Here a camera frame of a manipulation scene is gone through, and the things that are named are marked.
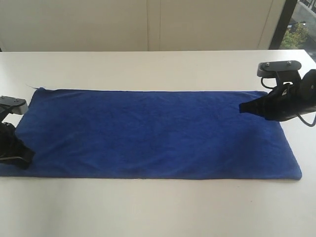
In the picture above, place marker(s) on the blue cloth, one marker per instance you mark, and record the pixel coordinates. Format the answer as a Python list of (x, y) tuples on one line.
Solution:
[(151, 135)]

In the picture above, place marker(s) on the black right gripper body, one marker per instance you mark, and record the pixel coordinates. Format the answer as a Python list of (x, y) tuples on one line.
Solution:
[(292, 100)]

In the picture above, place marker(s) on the black window frame post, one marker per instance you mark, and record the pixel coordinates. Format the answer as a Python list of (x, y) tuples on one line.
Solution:
[(282, 24)]

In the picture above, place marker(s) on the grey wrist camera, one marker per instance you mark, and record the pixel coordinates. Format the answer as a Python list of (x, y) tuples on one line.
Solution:
[(282, 71), (13, 105)]

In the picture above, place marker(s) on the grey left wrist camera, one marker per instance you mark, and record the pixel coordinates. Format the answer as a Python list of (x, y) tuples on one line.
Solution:
[(13, 105)]

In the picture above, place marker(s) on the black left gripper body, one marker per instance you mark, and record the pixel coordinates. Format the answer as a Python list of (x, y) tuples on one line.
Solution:
[(9, 143)]

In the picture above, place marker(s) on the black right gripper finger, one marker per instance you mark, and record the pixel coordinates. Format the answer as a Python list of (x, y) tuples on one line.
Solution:
[(262, 115), (256, 106)]

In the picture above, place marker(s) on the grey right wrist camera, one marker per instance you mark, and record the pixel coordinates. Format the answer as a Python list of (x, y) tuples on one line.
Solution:
[(282, 71)]

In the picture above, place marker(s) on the green tree outside window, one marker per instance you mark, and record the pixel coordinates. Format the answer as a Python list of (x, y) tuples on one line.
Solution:
[(295, 37)]

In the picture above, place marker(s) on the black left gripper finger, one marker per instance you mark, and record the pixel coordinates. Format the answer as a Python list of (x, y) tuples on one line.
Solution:
[(20, 163), (25, 153)]

